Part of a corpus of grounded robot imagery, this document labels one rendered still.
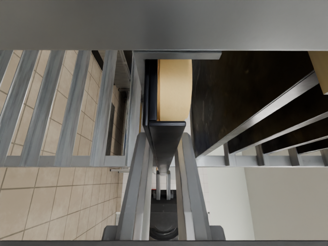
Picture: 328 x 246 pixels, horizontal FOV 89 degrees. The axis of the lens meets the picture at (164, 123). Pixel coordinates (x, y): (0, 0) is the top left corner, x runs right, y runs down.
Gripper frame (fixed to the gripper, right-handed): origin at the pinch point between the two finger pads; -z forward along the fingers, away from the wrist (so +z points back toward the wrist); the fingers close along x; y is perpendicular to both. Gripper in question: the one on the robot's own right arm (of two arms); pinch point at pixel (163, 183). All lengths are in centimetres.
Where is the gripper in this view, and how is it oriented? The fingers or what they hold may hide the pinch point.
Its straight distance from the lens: 41.5
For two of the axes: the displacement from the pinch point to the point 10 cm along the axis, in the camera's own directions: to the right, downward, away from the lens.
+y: 0.0, 1.8, -9.8
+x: 10.0, 0.0, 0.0
